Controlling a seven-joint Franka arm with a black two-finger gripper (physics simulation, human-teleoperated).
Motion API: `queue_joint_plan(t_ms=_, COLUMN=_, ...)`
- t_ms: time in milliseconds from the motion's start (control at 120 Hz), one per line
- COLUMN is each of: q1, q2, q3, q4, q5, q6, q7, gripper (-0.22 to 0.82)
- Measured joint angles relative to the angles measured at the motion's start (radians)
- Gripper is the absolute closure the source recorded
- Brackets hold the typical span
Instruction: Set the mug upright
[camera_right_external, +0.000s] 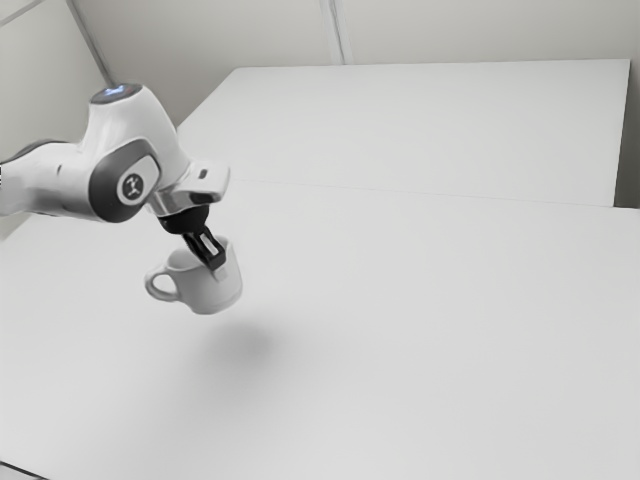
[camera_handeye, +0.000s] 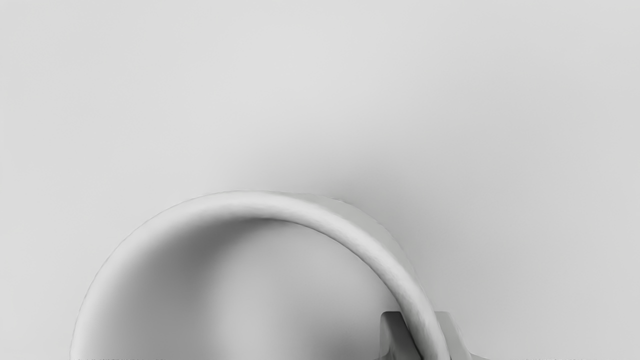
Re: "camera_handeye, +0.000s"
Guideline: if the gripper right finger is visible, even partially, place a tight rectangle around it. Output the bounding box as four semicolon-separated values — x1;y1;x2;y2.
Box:
433;311;494;360

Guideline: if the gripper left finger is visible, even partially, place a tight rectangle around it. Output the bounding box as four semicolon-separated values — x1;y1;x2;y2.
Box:
378;311;424;360

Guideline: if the white mug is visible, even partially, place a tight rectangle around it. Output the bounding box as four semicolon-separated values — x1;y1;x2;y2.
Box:
69;190;454;360

